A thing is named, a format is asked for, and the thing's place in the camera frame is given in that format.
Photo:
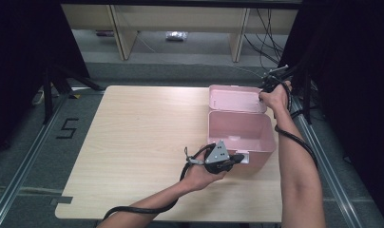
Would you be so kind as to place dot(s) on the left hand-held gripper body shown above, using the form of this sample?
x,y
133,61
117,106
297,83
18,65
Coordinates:
x,y
218,154

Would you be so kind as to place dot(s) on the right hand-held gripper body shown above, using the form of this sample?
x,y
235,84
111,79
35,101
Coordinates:
x,y
271,80

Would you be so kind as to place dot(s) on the pink storage box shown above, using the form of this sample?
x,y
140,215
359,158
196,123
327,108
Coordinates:
x,y
240,129

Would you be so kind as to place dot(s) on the person's right hand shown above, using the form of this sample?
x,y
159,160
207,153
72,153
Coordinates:
x,y
277,96

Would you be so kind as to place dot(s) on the person's left hand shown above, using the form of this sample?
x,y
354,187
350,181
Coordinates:
x,y
201,179

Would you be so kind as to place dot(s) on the black curtain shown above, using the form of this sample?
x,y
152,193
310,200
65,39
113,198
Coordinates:
x,y
355,63
22,47

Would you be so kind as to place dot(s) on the silver foil packet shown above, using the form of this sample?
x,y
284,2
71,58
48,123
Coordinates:
x,y
176,35

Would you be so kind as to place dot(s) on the beige wooden desk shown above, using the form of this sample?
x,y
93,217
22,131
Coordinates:
x,y
180,19

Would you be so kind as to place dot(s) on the grey tape piece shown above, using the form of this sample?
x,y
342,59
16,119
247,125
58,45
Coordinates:
x,y
61,200

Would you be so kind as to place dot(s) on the dark red flat object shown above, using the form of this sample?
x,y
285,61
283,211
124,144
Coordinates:
x,y
104,33

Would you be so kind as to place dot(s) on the metal floor rail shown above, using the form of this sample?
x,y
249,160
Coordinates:
x,y
332,183
22,164

